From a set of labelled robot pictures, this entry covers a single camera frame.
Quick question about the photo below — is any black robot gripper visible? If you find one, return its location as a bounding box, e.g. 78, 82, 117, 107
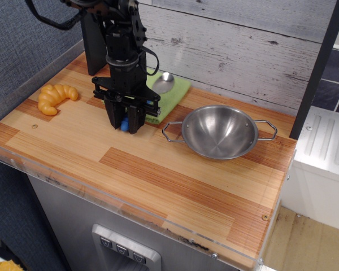
92, 58, 161, 134

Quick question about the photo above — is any blue handled metal spoon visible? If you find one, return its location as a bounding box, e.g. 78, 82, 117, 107
120, 72, 175, 132

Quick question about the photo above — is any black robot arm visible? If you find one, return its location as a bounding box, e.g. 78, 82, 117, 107
65, 1, 160, 134

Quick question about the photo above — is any green folded cloth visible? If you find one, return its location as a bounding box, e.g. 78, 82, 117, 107
101, 67, 192, 125

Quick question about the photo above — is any orange plastic croissant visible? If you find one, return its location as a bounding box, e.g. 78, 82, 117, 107
38, 84, 79, 116

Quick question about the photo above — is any clear acrylic front guard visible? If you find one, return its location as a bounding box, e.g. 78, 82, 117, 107
0, 147, 264, 270

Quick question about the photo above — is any grey toy fridge cabinet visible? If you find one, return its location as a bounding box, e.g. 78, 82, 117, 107
28, 176, 234, 270

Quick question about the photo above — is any silver dispenser button panel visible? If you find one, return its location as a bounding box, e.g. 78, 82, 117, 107
92, 224, 162, 270

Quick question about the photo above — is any yellow toy on floor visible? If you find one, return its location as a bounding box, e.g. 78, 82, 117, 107
0, 260, 24, 271

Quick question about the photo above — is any white toy sink unit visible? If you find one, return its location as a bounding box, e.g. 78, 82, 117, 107
280, 107, 339, 229

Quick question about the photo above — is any steel bowl with wire handles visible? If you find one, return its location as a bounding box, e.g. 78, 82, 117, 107
162, 105, 277, 160

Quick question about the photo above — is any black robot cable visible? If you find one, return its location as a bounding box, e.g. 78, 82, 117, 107
24, 0, 159, 76

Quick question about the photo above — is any dark right vertical post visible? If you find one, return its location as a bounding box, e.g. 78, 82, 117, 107
289, 0, 339, 139

